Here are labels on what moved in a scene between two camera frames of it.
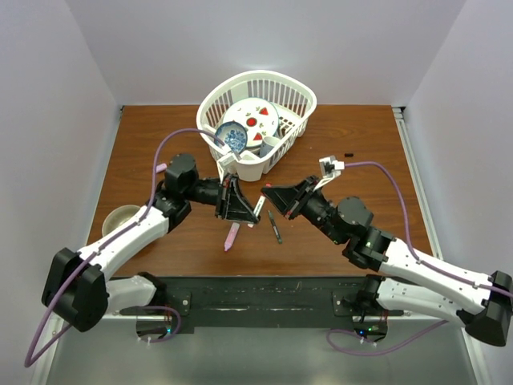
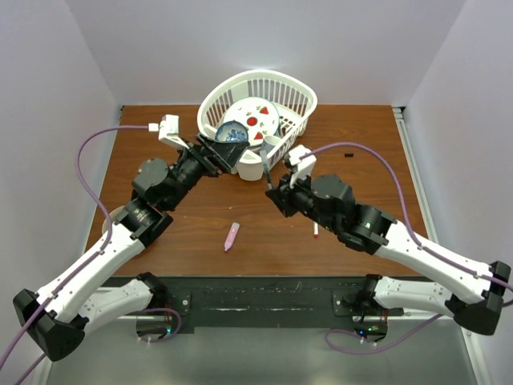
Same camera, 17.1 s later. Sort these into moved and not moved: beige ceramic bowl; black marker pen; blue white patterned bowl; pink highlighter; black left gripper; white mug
Moved: black marker pen; black left gripper
Not moved: blue white patterned bowl; pink highlighter; white mug; beige ceramic bowl
